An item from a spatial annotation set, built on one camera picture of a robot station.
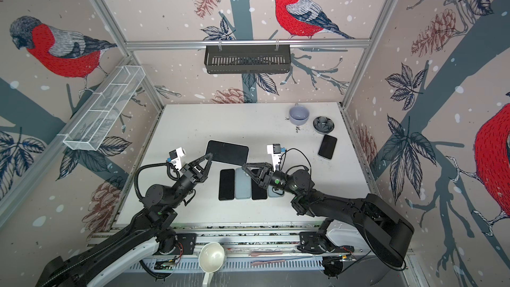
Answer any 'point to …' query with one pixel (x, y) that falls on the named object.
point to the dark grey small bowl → (323, 125)
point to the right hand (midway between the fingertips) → (241, 172)
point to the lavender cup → (299, 115)
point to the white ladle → (211, 258)
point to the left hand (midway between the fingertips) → (210, 159)
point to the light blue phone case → (243, 184)
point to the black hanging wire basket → (247, 59)
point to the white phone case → (274, 192)
